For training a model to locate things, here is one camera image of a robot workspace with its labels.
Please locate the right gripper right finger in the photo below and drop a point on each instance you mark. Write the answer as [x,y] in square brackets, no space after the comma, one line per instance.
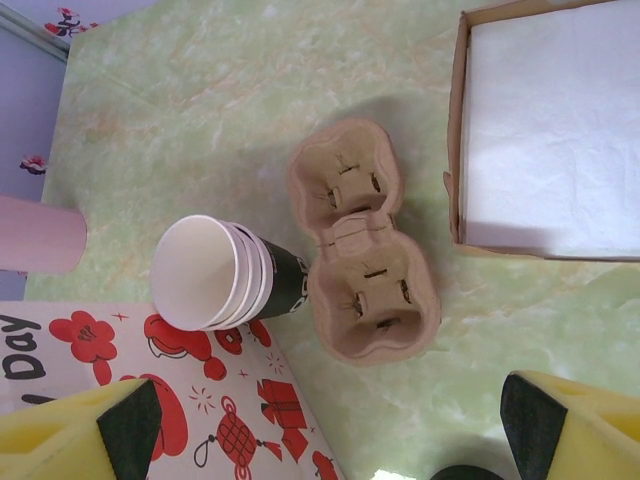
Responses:
[590,440]

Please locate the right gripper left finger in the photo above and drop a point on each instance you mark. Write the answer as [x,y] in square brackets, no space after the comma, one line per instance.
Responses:
[55,445]

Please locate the red printed paper bag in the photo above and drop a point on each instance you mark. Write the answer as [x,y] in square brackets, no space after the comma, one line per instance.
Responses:
[240,380]

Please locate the black plastic cup lid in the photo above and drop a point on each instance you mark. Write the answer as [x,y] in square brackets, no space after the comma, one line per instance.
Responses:
[467,474]

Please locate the pink straw holder cup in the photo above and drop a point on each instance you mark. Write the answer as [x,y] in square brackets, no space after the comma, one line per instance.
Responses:
[40,235]

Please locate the brown pulp cup carrier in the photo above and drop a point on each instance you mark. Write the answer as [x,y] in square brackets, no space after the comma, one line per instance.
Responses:
[350,240]

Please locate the white paper napkin stack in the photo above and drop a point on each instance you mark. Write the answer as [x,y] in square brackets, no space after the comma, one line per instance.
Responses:
[550,125]

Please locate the brown cardboard tray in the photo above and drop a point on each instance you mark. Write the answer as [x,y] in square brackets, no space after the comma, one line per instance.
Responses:
[457,150]

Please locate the aluminium corner post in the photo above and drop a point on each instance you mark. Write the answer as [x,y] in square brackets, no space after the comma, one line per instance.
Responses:
[30,32]

